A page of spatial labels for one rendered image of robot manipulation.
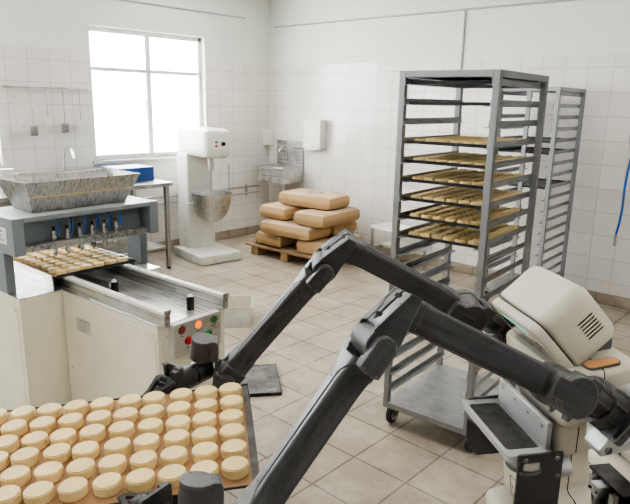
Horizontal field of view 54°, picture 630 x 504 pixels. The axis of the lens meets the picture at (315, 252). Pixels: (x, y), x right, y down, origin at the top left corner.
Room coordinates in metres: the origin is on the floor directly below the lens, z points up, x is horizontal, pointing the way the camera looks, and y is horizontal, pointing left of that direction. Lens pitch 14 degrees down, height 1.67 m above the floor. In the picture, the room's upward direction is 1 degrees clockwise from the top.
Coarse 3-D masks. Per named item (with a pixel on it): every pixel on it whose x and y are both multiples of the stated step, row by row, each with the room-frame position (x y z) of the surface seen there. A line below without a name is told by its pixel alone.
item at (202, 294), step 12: (132, 276) 2.77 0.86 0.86; (144, 276) 2.71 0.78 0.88; (156, 276) 2.65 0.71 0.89; (168, 276) 2.63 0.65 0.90; (168, 288) 2.59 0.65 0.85; (180, 288) 2.54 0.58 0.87; (192, 288) 2.49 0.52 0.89; (204, 288) 2.46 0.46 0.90; (204, 300) 2.44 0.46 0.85; (216, 300) 2.39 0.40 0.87
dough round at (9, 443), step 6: (0, 438) 1.11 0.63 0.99; (6, 438) 1.11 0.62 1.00; (12, 438) 1.11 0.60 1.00; (0, 444) 1.09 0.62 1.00; (6, 444) 1.09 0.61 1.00; (12, 444) 1.09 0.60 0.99; (18, 444) 1.11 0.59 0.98; (0, 450) 1.08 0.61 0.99; (6, 450) 1.08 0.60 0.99; (12, 450) 1.09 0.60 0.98
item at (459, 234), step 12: (420, 228) 3.03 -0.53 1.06; (432, 228) 3.06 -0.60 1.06; (444, 228) 3.05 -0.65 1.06; (456, 228) 3.05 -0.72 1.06; (468, 228) 3.07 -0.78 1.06; (492, 228) 3.07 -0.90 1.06; (504, 228) 3.08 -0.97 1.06; (516, 228) 3.14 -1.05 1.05; (456, 240) 2.78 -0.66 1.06; (468, 240) 2.82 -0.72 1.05
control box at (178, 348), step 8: (208, 312) 2.33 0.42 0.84; (216, 312) 2.34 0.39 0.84; (184, 320) 2.24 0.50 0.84; (192, 320) 2.25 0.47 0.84; (200, 320) 2.27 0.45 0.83; (208, 320) 2.31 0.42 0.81; (168, 328) 2.19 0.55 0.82; (176, 328) 2.19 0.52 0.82; (192, 328) 2.25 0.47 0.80; (200, 328) 2.28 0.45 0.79; (208, 328) 2.31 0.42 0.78; (216, 328) 2.34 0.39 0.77; (176, 336) 2.19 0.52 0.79; (184, 336) 2.21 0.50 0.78; (176, 344) 2.18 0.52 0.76; (184, 344) 2.21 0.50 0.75; (176, 352) 2.18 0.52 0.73; (184, 352) 2.21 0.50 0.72
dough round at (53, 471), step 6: (48, 462) 1.02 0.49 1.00; (54, 462) 1.02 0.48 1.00; (36, 468) 1.00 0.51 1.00; (42, 468) 1.00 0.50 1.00; (48, 468) 1.00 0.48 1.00; (54, 468) 1.00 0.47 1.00; (60, 468) 1.00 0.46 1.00; (36, 474) 0.98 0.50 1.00; (42, 474) 0.98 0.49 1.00; (48, 474) 0.98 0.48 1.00; (54, 474) 0.99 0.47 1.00; (60, 474) 1.00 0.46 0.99; (36, 480) 0.98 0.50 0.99; (42, 480) 0.98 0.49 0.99; (48, 480) 0.98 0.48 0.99; (54, 480) 0.98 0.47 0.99
